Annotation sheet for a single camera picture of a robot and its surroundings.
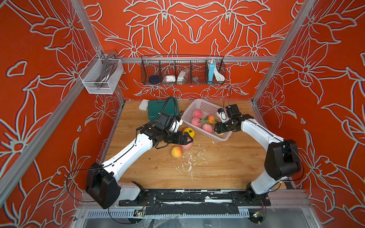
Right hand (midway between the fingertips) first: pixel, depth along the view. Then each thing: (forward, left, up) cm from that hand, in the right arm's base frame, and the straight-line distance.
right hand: (217, 126), depth 90 cm
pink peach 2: (+8, +14, -5) cm, 17 cm away
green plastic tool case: (+26, +46, -9) cm, 54 cm away
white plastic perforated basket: (+15, +8, -9) cm, 19 cm away
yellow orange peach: (-15, +26, -6) cm, 31 cm away
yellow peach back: (-2, +17, -4) cm, 18 cm away
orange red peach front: (+10, +2, -5) cm, 11 cm away
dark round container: (+30, +44, +15) cm, 55 cm away
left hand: (-14, +21, +8) cm, 26 cm away
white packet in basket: (+20, +30, +23) cm, 43 cm away
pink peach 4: (-11, +19, -7) cm, 23 cm away
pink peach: (+15, +12, -5) cm, 20 cm away
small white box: (+27, +55, -7) cm, 62 cm away
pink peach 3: (+1, +6, -4) cm, 7 cm away
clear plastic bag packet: (+27, +23, +21) cm, 41 cm away
